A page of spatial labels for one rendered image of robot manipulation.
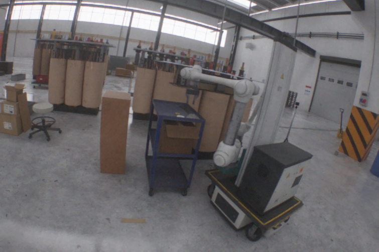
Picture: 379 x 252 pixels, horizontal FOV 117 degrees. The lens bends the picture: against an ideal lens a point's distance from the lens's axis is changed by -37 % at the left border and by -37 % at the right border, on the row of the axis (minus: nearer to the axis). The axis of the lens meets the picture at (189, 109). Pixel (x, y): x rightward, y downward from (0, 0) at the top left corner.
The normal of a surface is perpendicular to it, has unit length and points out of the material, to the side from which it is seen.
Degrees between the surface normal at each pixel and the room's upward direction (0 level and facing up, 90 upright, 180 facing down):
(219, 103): 90
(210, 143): 90
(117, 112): 90
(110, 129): 90
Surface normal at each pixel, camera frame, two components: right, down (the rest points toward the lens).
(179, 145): 0.30, 0.28
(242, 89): -0.52, -0.01
